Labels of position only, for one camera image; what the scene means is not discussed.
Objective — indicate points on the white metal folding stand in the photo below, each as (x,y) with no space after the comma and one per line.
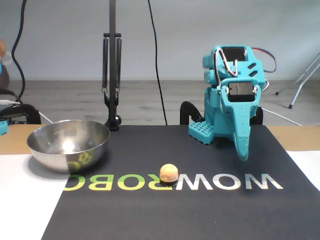
(298,87)

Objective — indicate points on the metal bowl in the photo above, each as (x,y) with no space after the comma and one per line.
(62,140)

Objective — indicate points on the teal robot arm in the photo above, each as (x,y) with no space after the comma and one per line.
(250,62)

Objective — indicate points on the cork coloured ball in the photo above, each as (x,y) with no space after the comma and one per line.
(169,172)

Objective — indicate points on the black table clamp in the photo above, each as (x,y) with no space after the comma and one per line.
(30,110)
(186,110)
(258,116)

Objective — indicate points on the teal second robot arm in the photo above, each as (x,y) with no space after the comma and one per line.
(3,127)

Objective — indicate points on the person's hand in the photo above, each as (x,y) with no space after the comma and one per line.
(2,47)

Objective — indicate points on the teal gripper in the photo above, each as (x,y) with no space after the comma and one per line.
(242,92)

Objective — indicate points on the large white paper sheet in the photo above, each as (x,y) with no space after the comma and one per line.
(25,212)

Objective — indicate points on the teal robot base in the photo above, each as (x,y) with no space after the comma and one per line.
(212,117)

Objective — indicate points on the black WOWROBO printed mat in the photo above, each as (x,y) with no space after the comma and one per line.
(175,220)

